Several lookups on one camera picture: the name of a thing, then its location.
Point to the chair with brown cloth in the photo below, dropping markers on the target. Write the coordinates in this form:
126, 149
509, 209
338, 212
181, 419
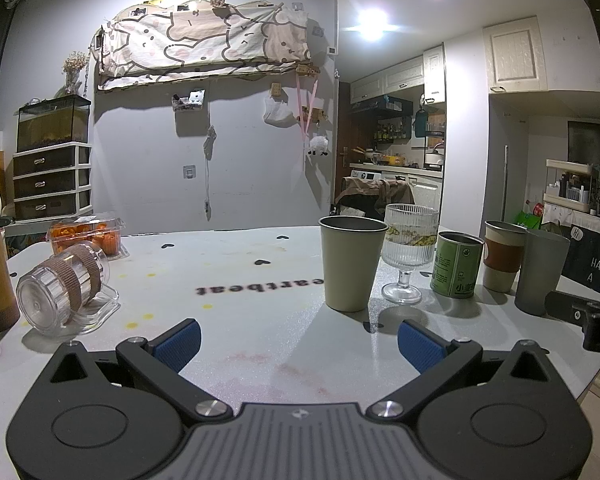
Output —
372, 195

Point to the metal pole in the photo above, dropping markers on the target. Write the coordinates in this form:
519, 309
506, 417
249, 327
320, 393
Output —
505, 185

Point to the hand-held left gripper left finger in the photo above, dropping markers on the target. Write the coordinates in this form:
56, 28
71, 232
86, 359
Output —
180, 344

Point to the dried flower vase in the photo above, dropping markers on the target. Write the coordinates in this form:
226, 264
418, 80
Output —
74, 67

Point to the grey plastic cup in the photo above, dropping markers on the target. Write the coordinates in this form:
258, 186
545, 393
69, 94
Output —
540, 272

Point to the beige cup with brown sleeve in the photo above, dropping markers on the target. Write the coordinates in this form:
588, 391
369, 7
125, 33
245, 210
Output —
502, 257

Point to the green tin can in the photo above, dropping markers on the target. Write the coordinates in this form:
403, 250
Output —
455, 265

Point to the black sign board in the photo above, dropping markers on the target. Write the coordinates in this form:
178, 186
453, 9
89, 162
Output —
592, 255

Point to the pink ribbon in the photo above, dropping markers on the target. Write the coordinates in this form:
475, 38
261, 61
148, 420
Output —
305, 110

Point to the clear wall holder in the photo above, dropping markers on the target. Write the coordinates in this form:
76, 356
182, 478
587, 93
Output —
190, 100

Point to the glass fish tank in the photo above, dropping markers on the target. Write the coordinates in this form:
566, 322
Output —
52, 125

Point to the clear cup with brown sleeve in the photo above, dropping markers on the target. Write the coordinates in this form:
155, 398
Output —
62, 287

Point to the kitchen wall cabinets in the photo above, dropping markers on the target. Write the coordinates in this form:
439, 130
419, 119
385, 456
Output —
395, 77

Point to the round ceiling light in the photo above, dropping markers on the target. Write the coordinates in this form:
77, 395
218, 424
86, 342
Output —
371, 24

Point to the beige metal cup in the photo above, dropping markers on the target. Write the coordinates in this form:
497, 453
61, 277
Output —
351, 262

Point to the plastic box of oranges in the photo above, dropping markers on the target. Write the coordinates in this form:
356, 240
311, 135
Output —
82, 234

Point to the white wall cabinet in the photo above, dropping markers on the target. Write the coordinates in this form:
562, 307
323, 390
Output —
515, 55

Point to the green bag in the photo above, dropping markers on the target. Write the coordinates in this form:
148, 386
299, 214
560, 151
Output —
529, 220

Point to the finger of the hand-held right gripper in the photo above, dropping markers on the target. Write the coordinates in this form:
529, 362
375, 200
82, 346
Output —
562, 305

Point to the white washing machine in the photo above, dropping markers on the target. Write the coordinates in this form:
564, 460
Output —
367, 175

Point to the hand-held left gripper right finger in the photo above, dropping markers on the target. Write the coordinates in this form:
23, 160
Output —
420, 346

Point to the white drawer unit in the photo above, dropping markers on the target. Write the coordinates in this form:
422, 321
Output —
50, 182

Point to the ribbed glass goblet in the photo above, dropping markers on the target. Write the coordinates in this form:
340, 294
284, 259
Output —
409, 240

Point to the white storage rack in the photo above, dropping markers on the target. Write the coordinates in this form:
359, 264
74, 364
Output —
580, 190

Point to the wall socket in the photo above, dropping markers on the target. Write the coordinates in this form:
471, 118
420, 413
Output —
189, 171

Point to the white hanging cloth bag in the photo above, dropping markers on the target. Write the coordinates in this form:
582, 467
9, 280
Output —
277, 111

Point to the white plush toy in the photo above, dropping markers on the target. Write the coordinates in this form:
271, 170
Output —
318, 145

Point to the printed blanket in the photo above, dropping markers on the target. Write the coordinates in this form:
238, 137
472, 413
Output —
205, 40

